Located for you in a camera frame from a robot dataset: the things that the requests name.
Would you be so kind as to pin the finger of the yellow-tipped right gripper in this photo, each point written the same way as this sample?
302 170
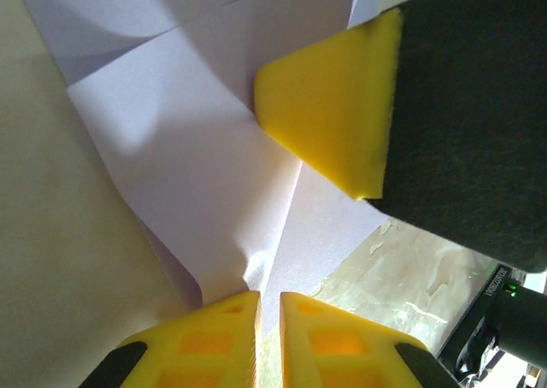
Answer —
427 114

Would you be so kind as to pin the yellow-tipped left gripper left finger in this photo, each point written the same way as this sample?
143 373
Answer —
205 349

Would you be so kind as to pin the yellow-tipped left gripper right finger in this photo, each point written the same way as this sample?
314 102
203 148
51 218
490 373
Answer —
342 349

